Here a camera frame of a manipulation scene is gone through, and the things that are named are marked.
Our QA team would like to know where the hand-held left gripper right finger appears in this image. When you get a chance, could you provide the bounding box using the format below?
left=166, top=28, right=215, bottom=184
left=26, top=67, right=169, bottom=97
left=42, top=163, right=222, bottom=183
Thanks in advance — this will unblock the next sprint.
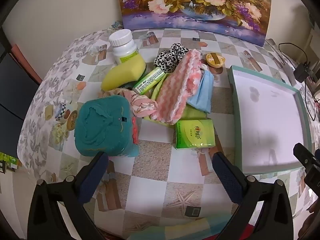
left=212, top=152, right=293, bottom=240

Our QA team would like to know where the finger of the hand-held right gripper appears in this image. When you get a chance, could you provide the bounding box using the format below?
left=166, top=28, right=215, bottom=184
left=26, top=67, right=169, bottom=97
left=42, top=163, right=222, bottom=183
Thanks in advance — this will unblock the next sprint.
left=293, top=142, right=320, bottom=195

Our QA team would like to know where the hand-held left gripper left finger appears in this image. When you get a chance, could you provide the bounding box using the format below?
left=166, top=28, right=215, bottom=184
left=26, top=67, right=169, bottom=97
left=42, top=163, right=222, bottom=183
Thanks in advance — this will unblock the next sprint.
left=27, top=152, right=109, bottom=240

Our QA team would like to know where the green tissue pack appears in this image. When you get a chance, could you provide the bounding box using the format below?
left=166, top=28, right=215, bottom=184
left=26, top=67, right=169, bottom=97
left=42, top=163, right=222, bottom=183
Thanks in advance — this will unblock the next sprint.
left=175, top=119, right=216, bottom=149

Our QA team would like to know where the teal towel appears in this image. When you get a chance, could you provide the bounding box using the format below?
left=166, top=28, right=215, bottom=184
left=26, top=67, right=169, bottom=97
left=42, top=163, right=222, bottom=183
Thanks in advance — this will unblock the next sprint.
left=74, top=95, right=140, bottom=157

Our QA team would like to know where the white tray teal rim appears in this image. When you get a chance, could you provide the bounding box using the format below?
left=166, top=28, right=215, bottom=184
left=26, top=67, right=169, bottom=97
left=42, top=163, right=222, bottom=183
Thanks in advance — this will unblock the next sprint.
left=227, top=65, right=313, bottom=174

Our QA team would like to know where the lime green cloth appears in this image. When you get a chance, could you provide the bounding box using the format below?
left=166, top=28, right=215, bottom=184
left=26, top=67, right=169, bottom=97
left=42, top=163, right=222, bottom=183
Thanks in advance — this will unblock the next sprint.
left=142, top=74, right=208, bottom=128

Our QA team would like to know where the blue face mask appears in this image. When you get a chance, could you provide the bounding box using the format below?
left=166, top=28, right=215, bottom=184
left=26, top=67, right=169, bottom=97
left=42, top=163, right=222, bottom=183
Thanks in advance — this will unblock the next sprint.
left=187, top=70, right=214, bottom=113

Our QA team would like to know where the pink floral scrunchie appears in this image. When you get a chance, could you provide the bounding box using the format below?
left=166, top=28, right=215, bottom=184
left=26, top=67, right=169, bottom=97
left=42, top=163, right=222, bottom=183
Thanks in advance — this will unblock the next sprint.
left=99, top=89, right=158, bottom=118

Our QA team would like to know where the pink white wavy cloth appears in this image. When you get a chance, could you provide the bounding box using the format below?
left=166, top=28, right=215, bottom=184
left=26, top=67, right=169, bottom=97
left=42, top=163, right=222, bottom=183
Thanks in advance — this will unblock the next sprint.
left=150, top=50, right=203, bottom=125

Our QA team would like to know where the yellow sponge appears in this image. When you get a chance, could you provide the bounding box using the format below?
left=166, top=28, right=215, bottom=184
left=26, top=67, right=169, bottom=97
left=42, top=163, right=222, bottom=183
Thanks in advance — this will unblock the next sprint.
left=101, top=54, right=147, bottom=90

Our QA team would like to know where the leopard print scrunchie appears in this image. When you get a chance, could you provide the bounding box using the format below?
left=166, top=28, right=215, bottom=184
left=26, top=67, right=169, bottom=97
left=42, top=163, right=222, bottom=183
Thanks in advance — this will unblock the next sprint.
left=154, top=43, right=190, bottom=73

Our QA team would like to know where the green cardboard box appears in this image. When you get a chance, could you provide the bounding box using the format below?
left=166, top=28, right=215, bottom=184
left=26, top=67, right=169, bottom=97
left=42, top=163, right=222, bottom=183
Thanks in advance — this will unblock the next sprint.
left=0, top=152, right=22, bottom=173

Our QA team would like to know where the white power strip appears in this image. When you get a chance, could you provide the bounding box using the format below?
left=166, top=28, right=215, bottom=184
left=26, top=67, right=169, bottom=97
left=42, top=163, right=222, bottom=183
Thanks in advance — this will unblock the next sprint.
left=265, top=39, right=302, bottom=90

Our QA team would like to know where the black power adapter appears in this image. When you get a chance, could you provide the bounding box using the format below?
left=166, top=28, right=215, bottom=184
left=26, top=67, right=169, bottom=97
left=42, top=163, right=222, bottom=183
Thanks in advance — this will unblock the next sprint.
left=294, top=62, right=312, bottom=82

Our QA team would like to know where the green ointment box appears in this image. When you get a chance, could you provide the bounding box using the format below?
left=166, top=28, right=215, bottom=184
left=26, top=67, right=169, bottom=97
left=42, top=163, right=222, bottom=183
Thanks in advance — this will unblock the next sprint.
left=132, top=67, right=165, bottom=95

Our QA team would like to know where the dark cabinet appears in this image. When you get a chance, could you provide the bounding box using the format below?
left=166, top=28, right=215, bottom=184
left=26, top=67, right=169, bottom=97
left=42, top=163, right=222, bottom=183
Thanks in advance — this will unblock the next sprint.
left=0, top=45, right=43, bottom=160

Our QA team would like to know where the round yellow tin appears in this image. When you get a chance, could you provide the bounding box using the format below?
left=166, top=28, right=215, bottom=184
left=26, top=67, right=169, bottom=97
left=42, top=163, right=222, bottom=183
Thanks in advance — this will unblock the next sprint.
left=205, top=52, right=226, bottom=68

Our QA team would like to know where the white pill bottle green label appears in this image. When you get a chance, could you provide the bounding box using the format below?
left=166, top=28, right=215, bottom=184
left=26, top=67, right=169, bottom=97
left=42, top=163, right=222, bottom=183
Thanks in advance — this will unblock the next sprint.
left=109, top=29, right=138, bottom=65

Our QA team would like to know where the flower painting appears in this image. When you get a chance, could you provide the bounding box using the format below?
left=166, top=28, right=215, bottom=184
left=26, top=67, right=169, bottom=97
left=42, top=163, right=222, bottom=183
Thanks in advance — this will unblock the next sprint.
left=117, top=0, right=272, bottom=47

